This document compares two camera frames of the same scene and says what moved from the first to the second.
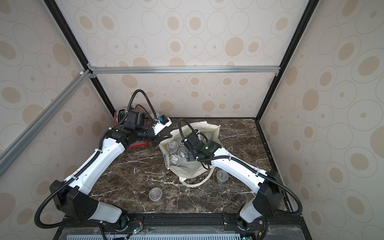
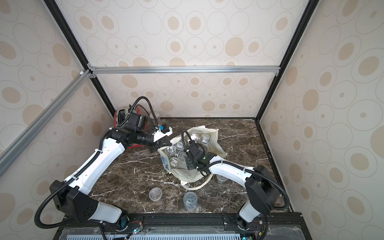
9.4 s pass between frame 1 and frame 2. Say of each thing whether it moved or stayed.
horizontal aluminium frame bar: stayed
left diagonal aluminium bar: stayed
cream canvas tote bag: moved
